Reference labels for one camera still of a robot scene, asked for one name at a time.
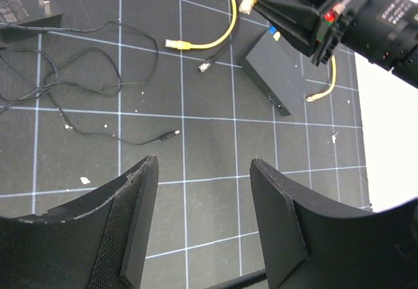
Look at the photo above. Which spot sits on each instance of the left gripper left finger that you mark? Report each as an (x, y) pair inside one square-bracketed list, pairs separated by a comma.
[(98, 240)]

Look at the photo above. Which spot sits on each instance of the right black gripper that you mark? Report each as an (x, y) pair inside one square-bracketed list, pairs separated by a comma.
[(382, 31)]

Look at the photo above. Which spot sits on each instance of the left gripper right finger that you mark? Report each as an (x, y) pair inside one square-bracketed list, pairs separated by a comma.
[(311, 241)]

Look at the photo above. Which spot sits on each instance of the black network switch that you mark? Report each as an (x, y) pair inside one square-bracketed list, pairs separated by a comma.
[(277, 74)]

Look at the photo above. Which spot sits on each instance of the black power adapter plug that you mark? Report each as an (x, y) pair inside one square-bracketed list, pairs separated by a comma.
[(21, 19)]

